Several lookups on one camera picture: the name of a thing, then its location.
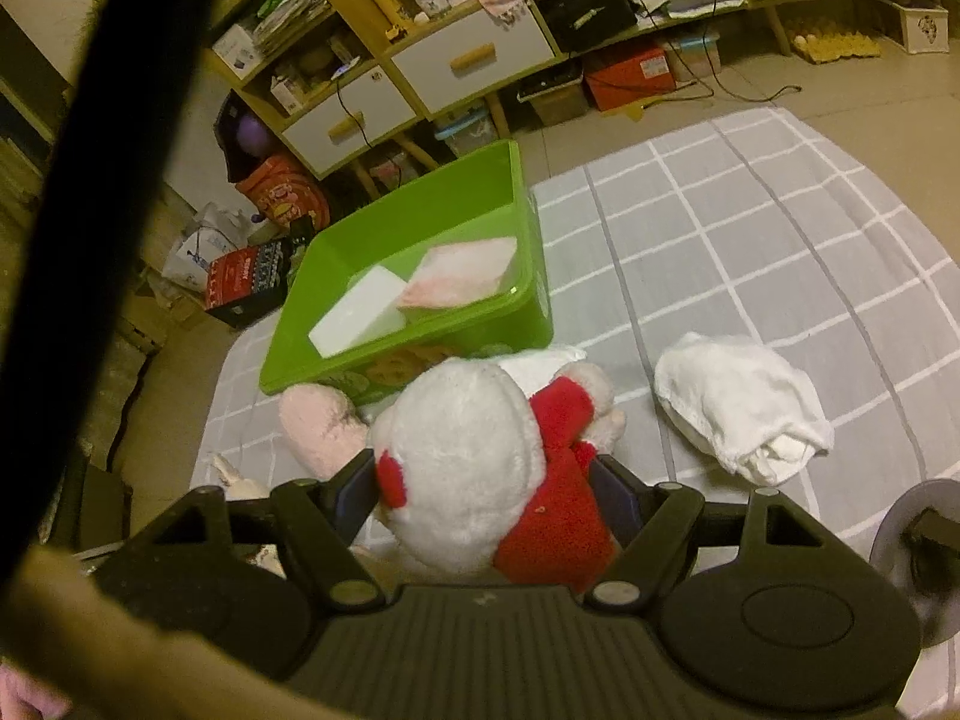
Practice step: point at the stack of papers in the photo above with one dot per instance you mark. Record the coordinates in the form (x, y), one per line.
(277, 19)

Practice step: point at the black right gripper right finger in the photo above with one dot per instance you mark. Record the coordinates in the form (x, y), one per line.
(653, 525)

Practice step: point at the white plastic bag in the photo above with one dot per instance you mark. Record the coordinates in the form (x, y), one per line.
(211, 234)

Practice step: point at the pink white sponge block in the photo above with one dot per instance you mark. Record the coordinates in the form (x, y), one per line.
(461, 273)

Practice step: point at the grey checked floor mat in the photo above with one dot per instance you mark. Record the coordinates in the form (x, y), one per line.
(751, 225)

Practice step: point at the wooden shelf cabinet with drawers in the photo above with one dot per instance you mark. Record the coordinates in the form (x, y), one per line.
(330, 92)

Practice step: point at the clear bin black lid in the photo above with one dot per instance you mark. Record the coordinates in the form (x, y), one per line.
(556, 95)

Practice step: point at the clear bin under console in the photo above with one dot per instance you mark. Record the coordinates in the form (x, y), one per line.
(692, 56)

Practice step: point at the clear bin blue lid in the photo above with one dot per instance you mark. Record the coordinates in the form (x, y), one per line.
(468, 131)

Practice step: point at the white cloth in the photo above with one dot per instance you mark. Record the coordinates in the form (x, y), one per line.
(744, 405)

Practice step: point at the black bag on shelf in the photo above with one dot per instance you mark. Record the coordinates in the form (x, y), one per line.
(579, 25)

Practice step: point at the egg carton tray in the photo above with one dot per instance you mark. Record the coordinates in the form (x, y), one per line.
(823, 40)

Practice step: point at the white red plush toy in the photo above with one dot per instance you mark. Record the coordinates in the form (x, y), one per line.
(476, 477)

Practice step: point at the grey round disc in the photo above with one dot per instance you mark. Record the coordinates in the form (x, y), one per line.
(916, 550)

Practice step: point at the green plastic bin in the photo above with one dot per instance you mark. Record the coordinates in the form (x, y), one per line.
(479, 197)

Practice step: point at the orange snack bag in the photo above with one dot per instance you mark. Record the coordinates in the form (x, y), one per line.
(284, 191)

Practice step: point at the purple ball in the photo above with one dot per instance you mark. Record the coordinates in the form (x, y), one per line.
(254, 137)

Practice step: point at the red cardboard box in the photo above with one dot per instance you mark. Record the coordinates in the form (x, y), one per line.
(623, 74)

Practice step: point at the red patterned box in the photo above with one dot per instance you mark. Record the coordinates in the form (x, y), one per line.
(247, 284)

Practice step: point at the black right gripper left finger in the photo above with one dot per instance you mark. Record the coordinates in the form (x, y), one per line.
(317, 522)

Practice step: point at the pink plush toy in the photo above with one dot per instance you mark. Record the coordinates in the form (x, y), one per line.
(321, 428)

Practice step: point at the white decorated storage box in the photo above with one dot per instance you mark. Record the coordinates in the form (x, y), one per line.
(916, 26)

